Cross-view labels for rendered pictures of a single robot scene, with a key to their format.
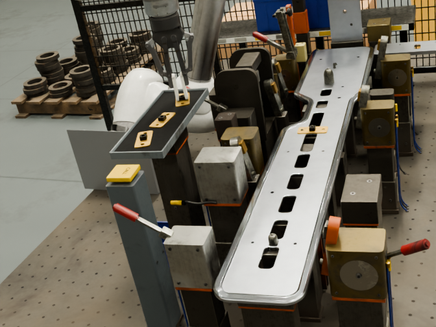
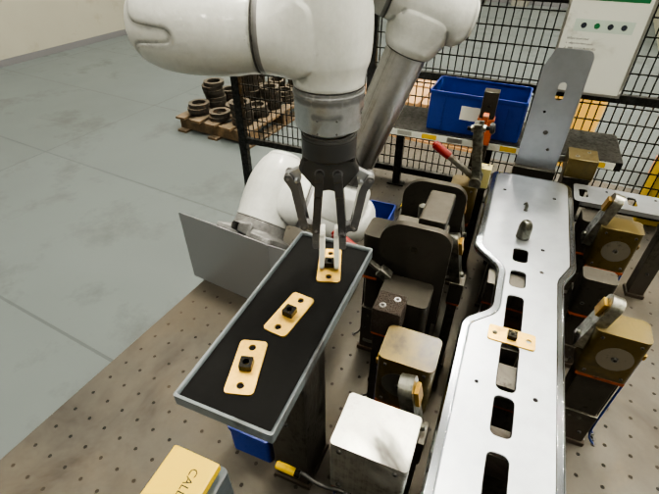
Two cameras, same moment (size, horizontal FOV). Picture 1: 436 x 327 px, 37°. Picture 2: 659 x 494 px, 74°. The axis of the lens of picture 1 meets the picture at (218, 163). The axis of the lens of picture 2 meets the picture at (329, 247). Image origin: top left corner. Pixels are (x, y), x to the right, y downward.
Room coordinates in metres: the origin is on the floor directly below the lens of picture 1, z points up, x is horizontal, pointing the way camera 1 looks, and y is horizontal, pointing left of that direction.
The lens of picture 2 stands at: (1.11, 0.05, 1.64)
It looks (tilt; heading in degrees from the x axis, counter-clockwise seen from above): 38 degrees down; 1
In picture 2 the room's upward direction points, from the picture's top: straight up
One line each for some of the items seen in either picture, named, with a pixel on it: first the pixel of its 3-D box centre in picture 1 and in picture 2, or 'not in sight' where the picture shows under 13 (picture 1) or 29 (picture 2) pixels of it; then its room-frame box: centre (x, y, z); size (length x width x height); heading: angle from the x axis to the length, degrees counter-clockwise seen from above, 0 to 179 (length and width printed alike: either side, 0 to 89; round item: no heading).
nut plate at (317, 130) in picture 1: (312, 128); (512, 335); (1.65, -0.28, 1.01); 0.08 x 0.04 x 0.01; 69
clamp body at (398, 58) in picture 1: (402, 106); (600, 280); (1.95, -0.63, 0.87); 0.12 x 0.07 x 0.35; 68
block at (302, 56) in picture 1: (305, 91); (472, 220); (2.21, -0.36, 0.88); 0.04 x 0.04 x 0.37; 68
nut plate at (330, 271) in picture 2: (181, 98); (329, 263); (1.67, 0.06, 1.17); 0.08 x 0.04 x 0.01; 177
